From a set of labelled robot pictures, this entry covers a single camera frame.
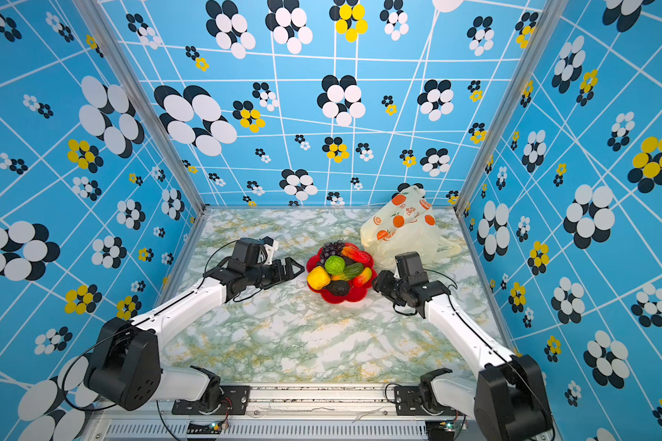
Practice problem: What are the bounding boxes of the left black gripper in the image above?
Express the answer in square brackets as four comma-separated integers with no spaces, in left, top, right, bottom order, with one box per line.
[245,256,305,290]

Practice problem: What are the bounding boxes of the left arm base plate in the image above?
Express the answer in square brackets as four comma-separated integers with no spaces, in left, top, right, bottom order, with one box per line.
[172,385,251,416]

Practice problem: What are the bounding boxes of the aluminium front rail frame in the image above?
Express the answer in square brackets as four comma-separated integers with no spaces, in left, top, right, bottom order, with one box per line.
[82,383,484,440]

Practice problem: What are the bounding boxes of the yellow bell pepper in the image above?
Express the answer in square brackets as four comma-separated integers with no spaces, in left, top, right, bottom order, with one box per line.
[307,266,332,291]

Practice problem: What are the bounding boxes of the green bumpy fruit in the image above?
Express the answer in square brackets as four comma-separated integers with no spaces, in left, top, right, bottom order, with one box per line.
[324,255,347,276]

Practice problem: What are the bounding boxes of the red flower-shaped plate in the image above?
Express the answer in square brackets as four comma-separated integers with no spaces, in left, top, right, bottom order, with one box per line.
[306,242,377,304]

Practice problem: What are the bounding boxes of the green cucumber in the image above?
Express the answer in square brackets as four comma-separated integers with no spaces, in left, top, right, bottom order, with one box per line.
[338,262,365,281]

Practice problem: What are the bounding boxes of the corner aluminium post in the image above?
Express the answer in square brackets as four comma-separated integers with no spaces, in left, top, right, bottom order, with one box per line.
[454,0,568,215]
[71,0,208,216]

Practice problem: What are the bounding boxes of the left corner aluminium post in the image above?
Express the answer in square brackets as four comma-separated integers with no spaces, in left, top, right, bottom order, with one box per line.
[71,0,208,216]

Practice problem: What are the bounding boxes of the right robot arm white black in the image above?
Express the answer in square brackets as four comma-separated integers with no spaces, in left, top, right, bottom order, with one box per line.
[373,270,556,440]

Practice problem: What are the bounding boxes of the yellowish plastic bag orange print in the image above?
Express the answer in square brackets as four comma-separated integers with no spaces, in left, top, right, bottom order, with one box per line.
[360,185,462,269]

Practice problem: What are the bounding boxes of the dark avocado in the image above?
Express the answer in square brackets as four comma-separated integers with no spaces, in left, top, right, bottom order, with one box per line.
[325,280,350,298]

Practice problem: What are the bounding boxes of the dark purple grapes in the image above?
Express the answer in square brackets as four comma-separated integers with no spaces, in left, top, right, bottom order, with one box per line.
[319,241,346,265]

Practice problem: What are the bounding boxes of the right corner aluminium post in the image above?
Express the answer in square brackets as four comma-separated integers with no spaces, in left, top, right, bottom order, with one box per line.
[454,0,568,215]

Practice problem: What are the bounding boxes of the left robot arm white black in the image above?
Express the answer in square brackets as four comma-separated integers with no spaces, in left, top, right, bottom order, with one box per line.
[84,257,305,413]

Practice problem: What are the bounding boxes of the red chili pepper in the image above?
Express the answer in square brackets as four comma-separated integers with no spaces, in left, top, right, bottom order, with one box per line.
[341,245,373,266]

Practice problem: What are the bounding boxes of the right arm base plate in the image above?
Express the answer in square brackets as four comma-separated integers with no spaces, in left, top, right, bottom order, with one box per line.
[391,386,463,418]

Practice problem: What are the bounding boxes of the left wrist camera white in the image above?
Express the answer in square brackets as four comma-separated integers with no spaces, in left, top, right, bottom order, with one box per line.
[257,236,279,266]

